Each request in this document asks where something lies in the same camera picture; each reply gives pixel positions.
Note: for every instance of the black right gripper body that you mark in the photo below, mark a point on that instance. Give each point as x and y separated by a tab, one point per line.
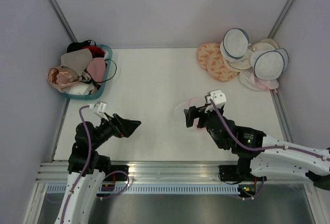
204	116

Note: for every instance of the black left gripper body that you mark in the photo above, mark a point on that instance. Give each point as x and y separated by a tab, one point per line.
108	129

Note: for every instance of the white mesh bag pink zipper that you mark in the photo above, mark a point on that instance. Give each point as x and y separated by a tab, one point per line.
178	112

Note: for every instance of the mauve bra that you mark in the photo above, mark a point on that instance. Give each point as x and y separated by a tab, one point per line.
77	60

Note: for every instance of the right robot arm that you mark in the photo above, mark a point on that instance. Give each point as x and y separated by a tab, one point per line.
261	155

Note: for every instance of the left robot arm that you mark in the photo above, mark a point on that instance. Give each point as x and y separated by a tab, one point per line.
87	169

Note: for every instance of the white bra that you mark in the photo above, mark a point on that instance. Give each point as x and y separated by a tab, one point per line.
80	89

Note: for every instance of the flat white bag pink trim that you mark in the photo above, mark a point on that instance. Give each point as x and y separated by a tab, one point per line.
248	79

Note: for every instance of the dusty pink bra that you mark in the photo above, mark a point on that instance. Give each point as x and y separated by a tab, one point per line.
96	69

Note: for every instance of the floral peach laundry bag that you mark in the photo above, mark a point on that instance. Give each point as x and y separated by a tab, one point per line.
206	51

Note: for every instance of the peach satin bra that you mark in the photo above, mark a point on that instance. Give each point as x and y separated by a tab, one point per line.
62	77

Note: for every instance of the red lace bra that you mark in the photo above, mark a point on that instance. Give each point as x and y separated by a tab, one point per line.
96	51

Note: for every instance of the white mesh bag blue trim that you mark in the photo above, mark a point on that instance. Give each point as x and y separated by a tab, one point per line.
235	45

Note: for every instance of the large white bag blue trim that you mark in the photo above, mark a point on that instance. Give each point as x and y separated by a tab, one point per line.
269	64

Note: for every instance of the black bra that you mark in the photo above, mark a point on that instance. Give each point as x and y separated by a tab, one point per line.
85	77

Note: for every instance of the cream laundry bag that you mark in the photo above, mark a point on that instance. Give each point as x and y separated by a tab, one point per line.
244	64

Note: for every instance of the teal plastic basket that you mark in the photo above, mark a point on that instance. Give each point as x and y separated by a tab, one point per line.
96	93

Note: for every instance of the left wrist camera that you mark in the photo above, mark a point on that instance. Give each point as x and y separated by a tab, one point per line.
99	109

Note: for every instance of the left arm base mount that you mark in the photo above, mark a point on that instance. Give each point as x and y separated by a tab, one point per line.
117	173

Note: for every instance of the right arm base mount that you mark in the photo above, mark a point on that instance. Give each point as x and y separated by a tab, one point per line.
232	173

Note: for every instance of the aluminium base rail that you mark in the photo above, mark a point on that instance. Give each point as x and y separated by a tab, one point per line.
145	172

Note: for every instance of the aluminium side rail right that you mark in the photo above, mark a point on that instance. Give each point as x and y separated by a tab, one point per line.
281	115

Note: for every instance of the white slotted cable duct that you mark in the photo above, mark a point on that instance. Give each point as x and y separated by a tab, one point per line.
158	189

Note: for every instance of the aluminium frame post left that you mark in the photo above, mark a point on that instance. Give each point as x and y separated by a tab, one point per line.
62	19

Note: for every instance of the aluminium frame post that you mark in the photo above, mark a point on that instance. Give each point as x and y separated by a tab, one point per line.
283	13
62	19

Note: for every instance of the aluminium frame post right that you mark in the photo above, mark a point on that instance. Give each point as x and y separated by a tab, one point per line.
283	13

